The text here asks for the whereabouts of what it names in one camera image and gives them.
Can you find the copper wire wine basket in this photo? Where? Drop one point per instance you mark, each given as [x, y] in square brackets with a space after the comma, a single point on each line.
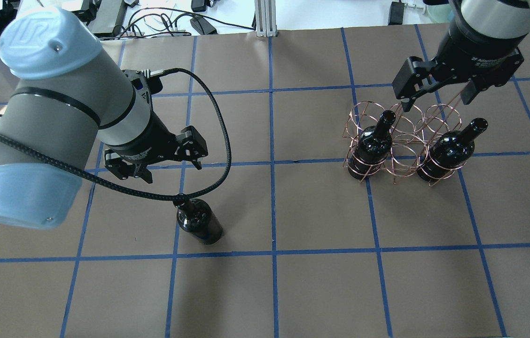
[413, 134]

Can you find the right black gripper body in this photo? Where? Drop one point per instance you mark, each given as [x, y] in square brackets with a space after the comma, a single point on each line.
[479, 50]

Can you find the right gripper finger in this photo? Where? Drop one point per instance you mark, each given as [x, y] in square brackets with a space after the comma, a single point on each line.
[413, 80]
[471, 90]

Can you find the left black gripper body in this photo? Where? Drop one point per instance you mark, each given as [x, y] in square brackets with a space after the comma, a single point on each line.
[141, 140]

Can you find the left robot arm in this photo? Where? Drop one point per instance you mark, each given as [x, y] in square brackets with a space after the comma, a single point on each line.
[70, 93]

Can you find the black power adapter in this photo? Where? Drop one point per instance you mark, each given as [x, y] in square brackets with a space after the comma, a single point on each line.
[396, 13]

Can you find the dark wine bottle in basket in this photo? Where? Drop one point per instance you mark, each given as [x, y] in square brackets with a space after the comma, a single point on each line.
[373, 145]

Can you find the dark wine bottle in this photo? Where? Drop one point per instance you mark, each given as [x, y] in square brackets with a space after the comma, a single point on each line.
[373, 145]
[195, 217]

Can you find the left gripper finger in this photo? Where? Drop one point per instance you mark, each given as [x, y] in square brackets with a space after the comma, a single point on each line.
[191, 146]
[123, 170]

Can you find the aluminium frame post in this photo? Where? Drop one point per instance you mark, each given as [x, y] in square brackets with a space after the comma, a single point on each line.
[265, 14]

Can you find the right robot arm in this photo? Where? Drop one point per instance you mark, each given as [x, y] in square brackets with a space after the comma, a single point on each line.
[494, 18]

